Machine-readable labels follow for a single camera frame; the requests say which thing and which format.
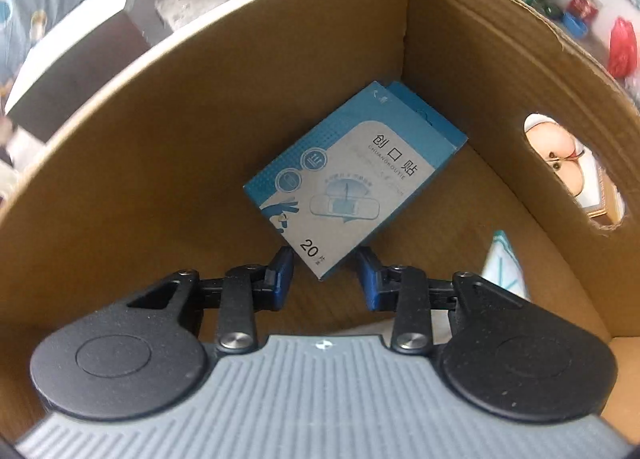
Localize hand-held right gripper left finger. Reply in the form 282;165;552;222
127;245;297;353

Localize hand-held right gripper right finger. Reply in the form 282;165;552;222
356;246;531;356

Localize blue bandage box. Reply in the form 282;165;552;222
243;80;469;283

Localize brown cardboard box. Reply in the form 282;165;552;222
0;0;640;440

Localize teal and white packet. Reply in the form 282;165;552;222
481;229;532;302

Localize printed fruit mat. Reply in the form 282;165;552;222
523;114;626;230

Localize grey cabinet with white top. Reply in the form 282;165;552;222
4;0;168;142

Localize blue plastic container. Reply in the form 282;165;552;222
562;12;589;36

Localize red plastic bag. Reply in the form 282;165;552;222
607;16;639;81

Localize red packet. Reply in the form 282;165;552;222
569;0;600;22

